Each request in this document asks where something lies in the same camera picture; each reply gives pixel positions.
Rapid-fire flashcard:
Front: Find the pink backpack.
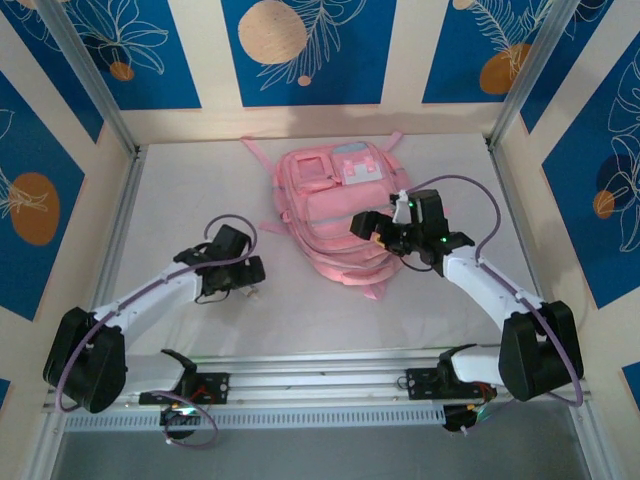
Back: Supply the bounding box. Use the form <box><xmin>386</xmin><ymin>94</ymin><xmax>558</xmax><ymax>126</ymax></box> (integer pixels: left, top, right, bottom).
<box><xmin>241</xmin><ymin>130</ymin><xmax>416</xmax><ymax>301</ymax></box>

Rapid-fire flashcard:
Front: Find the aluminium front frame rail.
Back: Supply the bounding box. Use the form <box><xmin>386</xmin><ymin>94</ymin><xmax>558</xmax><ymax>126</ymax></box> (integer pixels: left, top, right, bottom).
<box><xmin>42</xmin><ymin>352</ymin><xmax>594</xmax><ymax>414</ymax></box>

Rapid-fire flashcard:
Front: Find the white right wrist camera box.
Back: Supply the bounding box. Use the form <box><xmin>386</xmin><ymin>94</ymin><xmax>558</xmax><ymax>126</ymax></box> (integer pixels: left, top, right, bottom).
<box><xmin>389</xmin><ymin>189</ymin><xmax>414</xmax><ymax>225</ymax></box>

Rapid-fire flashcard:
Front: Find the black box under base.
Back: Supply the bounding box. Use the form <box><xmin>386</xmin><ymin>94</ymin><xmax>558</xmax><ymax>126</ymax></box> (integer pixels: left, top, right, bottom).
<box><xmin>442</xmin><ymin>403</ymin><xmax>484</xmax><ymax>435</ymax></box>
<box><xmin>159</xmin><ymin>405</ymin><xmax>201</xmax><ymax>441</ymax></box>

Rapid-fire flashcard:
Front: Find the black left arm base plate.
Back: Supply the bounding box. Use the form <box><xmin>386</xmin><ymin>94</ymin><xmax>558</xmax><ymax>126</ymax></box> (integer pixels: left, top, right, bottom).
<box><xmin>138</xmin><ymin>372</ymin><xmax>231</xmax><ymax>407</ymax></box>

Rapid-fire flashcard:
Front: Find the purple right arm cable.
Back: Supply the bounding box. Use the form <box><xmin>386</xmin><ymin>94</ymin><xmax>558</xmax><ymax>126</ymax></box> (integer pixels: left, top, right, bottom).
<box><xmin>407</xmin><ymin>174</ymin><xmax>584</xmax><ymax>421</ymax></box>

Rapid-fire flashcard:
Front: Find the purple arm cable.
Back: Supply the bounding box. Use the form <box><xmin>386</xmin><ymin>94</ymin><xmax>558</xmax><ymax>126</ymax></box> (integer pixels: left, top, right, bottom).
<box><xmin>407</xmin><ymin>174</ymin><xmax>584</xmax><ymax>421</ymax></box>
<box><xmin>54</xmin><ymin>213</ymin><xmax>259</xmax><ymax>449</ymax></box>

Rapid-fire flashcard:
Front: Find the aluminium frame leg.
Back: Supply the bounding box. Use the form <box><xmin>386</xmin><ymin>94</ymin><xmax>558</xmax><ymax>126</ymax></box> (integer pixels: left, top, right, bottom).
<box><xmin>18</xmin><ymin>410</ymin><xmax>69</xmax><ymax>480</ymax></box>
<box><xmin>567</xmin><ymin>399</ymin><xmax>617</xmax><ymax>480</ymax></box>

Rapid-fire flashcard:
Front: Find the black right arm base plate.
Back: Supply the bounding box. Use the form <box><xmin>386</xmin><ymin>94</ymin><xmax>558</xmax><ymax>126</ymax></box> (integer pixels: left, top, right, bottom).
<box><xmin>405</xmin><ymin>366</ymin><xmax>497</xmax><ymax>402</ymax></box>

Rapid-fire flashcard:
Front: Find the grey slotted cable duct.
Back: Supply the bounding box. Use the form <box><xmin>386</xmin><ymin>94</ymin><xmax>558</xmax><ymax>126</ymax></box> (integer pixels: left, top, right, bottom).
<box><xmin>63</xmin><ymin>405</ymin><xmax>446</xmax><ymax>432</ymax></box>

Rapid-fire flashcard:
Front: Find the aluminium corner post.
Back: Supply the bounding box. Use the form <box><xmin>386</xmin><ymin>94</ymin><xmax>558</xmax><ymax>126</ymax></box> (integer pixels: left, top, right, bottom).
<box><xmin>37</xmin><ymin>0</ymin><xmax>142</xmax><ymax>157</ymax></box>
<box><xmin>487</xmin><ymin>0</ymin><xmax>584</xmax><ymax>151</ymax></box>

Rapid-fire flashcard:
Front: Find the aluminium table side rail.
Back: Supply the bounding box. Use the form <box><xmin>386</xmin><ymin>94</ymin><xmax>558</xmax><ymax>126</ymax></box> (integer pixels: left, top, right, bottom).
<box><xmin>72</xmin><ymin>144</ymin><xmax>149</xmax><ymax>371</ymax></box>
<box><xmin>487</xmin><ymin>139</ymin><xmax>566</xmax><ymax>361</ymax></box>

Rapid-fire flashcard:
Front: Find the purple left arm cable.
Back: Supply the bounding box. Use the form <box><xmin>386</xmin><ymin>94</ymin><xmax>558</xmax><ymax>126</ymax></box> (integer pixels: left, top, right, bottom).
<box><xmin>54</xmin><ymin>213</ymin><xmax>259</xmax><ymax>449</ymax></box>

